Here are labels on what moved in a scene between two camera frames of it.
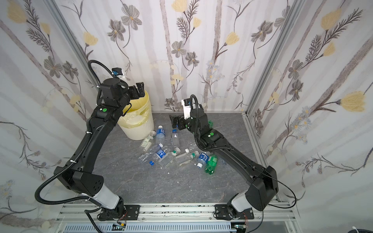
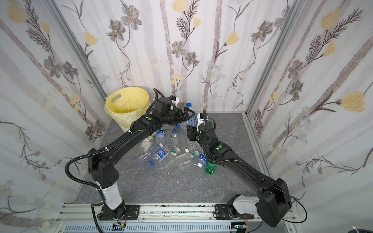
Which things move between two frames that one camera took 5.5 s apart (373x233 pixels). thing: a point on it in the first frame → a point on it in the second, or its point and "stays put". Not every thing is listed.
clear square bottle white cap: x=146 y=143 stays put
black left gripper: x=135 y=91 → x=179 y=115
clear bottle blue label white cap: x=202 y=159 stays put
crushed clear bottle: x=150 y=153 stays put
